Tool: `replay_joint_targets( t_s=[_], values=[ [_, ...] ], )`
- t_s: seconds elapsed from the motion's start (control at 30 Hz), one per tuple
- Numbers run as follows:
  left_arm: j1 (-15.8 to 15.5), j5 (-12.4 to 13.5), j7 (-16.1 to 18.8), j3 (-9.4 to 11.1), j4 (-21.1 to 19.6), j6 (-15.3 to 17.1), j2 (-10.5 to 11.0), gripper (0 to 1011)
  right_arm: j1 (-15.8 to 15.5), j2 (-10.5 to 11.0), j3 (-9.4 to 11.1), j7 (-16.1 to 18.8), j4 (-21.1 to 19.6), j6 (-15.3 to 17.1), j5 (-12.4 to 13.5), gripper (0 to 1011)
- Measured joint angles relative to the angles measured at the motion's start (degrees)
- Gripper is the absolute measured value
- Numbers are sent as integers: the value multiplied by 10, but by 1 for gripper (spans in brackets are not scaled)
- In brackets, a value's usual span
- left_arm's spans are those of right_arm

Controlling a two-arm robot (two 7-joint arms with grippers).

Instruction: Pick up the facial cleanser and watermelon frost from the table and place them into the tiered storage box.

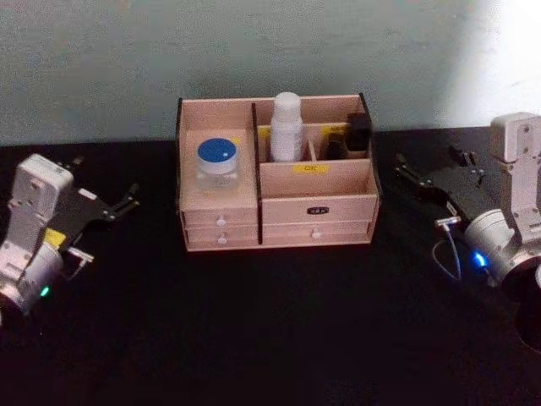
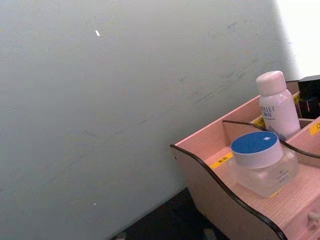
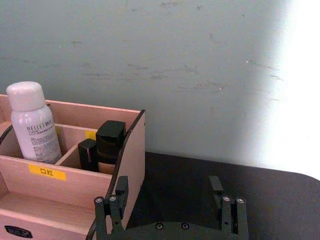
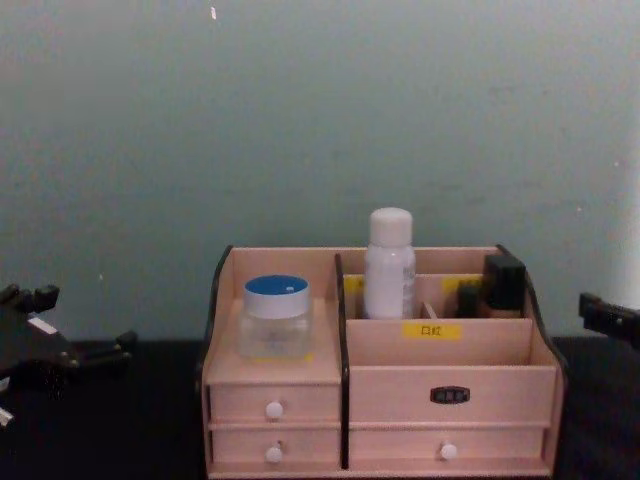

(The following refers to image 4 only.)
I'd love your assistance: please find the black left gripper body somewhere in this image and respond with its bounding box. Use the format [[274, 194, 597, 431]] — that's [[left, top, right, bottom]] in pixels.
[[0, 301, 82, 401]]

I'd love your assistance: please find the black table cloth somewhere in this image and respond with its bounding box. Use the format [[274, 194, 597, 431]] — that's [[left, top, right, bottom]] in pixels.
[[0, 336, 640, 480]]

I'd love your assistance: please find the tan bottle with black cap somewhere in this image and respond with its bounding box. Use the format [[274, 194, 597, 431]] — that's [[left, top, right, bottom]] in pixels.
[[481, 253, 528, 320]]

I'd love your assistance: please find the small wooden drawer white knob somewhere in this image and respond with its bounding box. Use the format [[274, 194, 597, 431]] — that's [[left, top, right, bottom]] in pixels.
[[210, 427, 342, 465], [209, 383, 342, 422]]

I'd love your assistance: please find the small black cosmetic tube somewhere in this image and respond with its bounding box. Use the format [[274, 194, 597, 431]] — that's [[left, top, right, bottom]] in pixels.
[[455, 283, 483, 320]]

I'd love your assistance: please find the clear jar with blue lid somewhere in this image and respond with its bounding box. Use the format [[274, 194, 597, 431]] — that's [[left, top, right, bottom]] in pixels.
[[238, 274, 316, 362]]

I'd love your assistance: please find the wooden desktop organizer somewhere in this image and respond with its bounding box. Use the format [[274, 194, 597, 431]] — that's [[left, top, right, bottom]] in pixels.
[[194, 243, 572, 480]]

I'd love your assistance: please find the white plastic bottle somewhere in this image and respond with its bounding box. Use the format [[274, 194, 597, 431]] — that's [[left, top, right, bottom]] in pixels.
[[363, 206, 418, 321]]

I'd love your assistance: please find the wide wooden drawer white knob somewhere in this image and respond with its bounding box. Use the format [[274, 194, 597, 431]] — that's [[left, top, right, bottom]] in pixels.
[[349, 426, 547, 465]]

